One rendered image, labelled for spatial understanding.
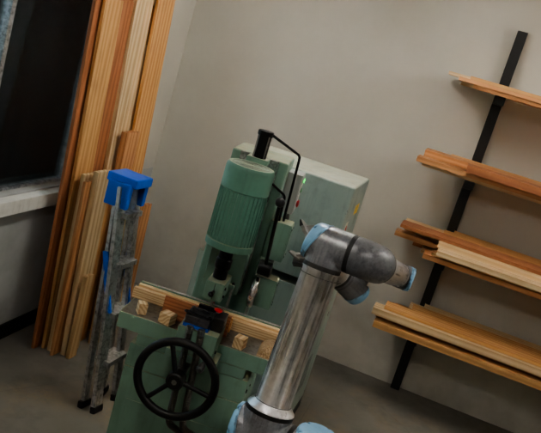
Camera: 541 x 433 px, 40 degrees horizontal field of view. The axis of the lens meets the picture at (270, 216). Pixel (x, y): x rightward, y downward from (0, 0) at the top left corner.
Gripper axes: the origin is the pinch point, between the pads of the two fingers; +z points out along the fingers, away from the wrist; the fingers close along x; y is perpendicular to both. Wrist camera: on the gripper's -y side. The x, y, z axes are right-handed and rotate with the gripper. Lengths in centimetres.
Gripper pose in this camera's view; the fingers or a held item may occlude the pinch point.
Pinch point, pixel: (293, 234)
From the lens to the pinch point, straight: 255.3
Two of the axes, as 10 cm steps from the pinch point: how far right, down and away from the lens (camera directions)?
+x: -2.8, 7.1, -6.5
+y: 7.2, -2.9, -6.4
